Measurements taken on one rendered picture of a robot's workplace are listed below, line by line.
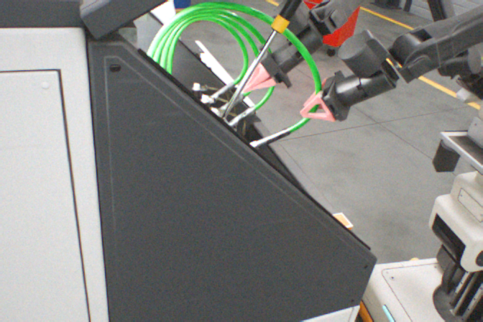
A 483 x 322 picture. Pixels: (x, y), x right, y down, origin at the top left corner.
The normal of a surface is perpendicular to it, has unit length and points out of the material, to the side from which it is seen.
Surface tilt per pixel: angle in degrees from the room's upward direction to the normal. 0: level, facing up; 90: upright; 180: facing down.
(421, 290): 0
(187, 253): 90
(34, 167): 90
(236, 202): 90
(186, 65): 90
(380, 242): 0
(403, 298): 0
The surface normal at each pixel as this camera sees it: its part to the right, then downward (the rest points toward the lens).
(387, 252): 0.11, -0.84
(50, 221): 0.36, 0.54
